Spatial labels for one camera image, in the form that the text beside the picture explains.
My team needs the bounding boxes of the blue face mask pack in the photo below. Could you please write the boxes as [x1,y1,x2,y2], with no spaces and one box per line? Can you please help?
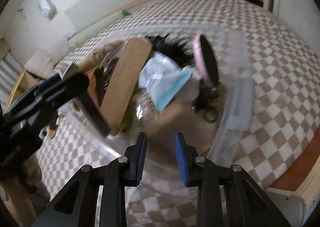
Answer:
[138,51,194,111]

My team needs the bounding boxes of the white hanging bag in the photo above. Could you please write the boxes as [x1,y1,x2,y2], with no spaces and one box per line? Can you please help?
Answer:
[37,0,56,20]

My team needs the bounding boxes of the wooden bedside shelf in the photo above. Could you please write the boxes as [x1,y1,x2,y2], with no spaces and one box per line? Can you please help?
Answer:
[5,70,39,109]

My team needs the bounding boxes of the checkered bed sheet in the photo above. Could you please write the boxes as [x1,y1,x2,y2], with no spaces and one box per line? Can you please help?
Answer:
[37,0,319,226]

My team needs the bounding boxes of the fluffy white pillow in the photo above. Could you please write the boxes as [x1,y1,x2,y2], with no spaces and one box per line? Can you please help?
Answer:
[24,50,54,79]

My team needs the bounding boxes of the clear plastic storage bin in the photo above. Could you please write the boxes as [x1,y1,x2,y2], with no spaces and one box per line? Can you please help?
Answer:
[57,23,256,168]

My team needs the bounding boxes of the grey curtain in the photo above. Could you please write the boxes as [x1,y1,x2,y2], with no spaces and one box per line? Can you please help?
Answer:
[0,51,23,110]

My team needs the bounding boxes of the square cork coaster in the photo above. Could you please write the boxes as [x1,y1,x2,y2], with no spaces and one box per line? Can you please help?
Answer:
[100,38,152,136]

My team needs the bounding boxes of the pink round mirror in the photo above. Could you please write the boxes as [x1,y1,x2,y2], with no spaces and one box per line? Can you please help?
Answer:
[192,35,219,88]

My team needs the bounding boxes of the white roller cabinet door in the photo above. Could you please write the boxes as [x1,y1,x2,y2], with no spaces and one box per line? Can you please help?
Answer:
[273,0,319,52]

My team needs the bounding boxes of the green long bolster pillow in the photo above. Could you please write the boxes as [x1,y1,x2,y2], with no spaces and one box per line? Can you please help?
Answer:
[66,10,130,49]

